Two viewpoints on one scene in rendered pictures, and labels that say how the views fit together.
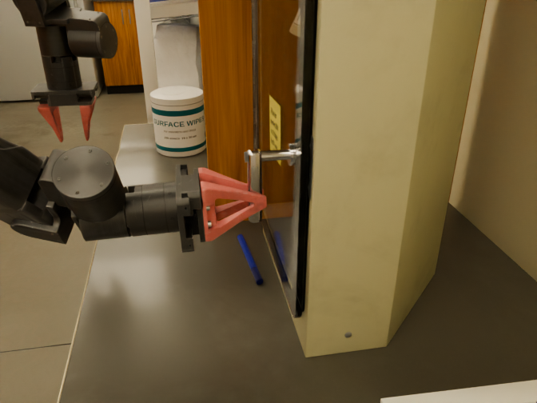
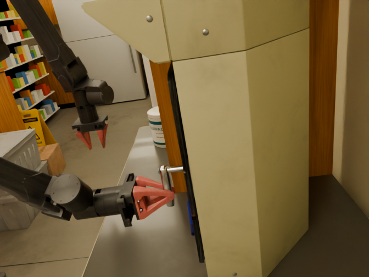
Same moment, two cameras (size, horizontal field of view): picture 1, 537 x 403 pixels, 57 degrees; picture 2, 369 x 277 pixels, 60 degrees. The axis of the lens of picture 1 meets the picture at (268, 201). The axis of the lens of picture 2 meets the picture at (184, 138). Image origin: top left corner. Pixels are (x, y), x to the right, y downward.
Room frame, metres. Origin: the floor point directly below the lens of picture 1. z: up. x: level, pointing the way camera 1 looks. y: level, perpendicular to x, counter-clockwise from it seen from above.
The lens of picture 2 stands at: (0.00, -0.17, 1.49)
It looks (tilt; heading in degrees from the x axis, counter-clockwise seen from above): 23 degrees down; 15
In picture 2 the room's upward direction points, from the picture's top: 9 degrees counter-clockwise
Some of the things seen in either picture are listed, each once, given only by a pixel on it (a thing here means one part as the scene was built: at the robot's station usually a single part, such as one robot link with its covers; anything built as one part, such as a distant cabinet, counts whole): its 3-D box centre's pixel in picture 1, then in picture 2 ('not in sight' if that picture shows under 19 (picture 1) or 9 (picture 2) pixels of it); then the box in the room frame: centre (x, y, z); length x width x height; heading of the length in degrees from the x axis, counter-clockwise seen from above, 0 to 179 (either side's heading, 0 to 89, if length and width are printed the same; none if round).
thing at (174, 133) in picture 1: (179, 120); (165, 125); (1.21, 0.23, 1.02); 0.13 x 0.13 x 0.15
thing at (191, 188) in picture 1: (225, 203); (151, 197); (0.50, 0.05, 1.15); 0.09 x 0.07 x 0.07; 100
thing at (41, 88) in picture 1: (62, 75); (88, 114); (0.86, 0.36, 1.21); 0.10 x 0.07 x 0.07; 100
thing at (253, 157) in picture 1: (268, 183); (174, 184); (0.51, 0.00, 1.17); 0.05 x 0.03 x 0.10; 100
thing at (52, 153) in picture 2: not in sight; (43, 165); (2.55, 2.08, 0.14); 0.41 x 0.32 x 0.28; 16
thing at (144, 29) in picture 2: not in sight; (142, 25); (0.62, 0.04, 1.46); 0.32 x 0.12 x 0.10; 10
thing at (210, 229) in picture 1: (224, 200); (151, 194); (0.51, 0.05, 1.15); 0.09 x 0.07 x 0.07; 100
